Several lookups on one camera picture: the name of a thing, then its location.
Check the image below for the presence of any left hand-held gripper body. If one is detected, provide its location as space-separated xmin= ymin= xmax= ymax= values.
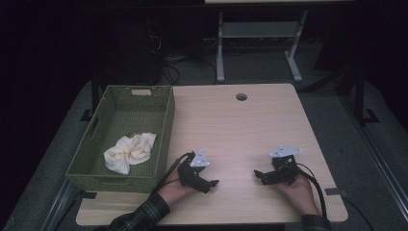
xmin=177 ymin=147 xmax=213 ymax=193

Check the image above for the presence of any person's right hand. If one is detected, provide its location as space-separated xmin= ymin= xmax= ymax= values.
xmin=273 ymin=174 xmax=321 ymax=217

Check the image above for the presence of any dark tape strip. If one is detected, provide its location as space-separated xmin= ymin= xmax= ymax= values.
xmin=77 ymin=190 xmax=98 ymax=200
xmin=323 ymin=187 xmax=349 ymax=197

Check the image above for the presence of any cream cloth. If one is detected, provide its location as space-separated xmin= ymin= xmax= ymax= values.
xmin=102 ymin=132 xmax=158 ymax=176

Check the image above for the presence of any dark computer tower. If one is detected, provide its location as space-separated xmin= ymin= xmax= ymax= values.
xmin=95 ymin=15 xmax=166 ymax=87

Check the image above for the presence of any thin black floor cable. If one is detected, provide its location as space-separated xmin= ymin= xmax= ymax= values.
xmin=342 ymin=193 xmax=377 ymax=231

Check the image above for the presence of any green woven basket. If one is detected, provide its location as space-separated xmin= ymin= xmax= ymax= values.
xmin=64 ymin=84 xmax=176 ymax=194

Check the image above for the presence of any tangle of floor cables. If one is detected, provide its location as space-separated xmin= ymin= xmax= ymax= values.
xmin=145 ymin=33 xmax=219 ymax=87

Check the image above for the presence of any grey metal table frame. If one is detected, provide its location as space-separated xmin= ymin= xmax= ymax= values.
xmin=215 ymin=9 xmax=310 ymax=84

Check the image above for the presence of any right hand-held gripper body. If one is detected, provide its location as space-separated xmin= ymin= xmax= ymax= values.
xmin=268 ymin=144 xmax=304 ymax=187

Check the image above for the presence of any person's left hand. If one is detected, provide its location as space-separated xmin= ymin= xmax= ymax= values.
xmin=157 ymin=167 xmax=197 ymax=207

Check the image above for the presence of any right hand-held gripper black cable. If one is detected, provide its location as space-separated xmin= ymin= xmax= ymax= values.
xmin=294 ymin=162 xmax=329 ymax=220

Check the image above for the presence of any black stand leg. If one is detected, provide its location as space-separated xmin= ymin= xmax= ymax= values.
xmin=350 ymin=66 xmax=381 ymax=125
xmin=79 ymin=71 xmax=101 ymax=122

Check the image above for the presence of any grey metal floor rail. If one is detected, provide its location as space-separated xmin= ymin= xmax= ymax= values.
xmin=340 ymin=95 xmax=408 ymax=223
xmin=39 ymin=178 xmax=81 ymax=231

